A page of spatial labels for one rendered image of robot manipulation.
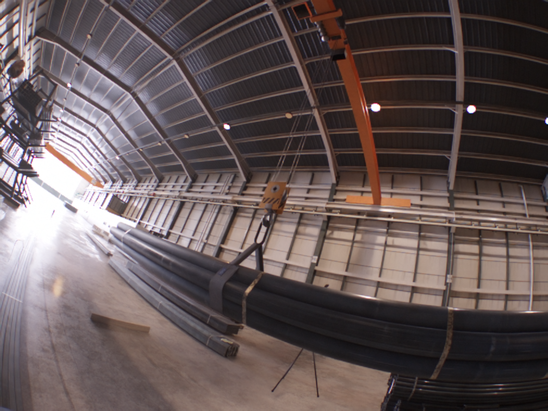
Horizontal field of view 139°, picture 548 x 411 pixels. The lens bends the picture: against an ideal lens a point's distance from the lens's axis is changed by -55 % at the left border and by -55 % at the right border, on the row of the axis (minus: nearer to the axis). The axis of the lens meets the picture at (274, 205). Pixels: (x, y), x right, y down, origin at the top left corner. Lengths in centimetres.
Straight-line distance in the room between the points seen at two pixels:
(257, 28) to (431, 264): 1199
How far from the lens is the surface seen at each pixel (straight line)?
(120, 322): 357
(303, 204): 1113
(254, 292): 157
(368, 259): 1022
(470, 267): 1073
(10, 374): 173
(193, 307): 629
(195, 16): 1118
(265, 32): 1001
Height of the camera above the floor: 130
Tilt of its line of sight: 22 degrees up
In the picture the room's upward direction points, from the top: 20 degrees clockwise
